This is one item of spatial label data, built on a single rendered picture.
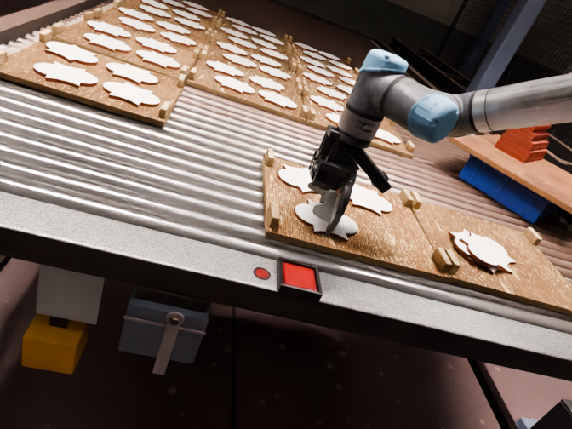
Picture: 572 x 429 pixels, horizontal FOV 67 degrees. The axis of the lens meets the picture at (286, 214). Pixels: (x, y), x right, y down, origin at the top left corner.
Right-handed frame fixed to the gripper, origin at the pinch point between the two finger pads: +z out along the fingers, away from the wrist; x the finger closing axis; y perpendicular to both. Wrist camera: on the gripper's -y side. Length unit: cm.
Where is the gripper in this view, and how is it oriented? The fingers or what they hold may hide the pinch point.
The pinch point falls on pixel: (326, 219)
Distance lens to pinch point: 94.3
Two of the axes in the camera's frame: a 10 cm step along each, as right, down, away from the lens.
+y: -9.4, -2.4, -2.2
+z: -3.2, 8.0, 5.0
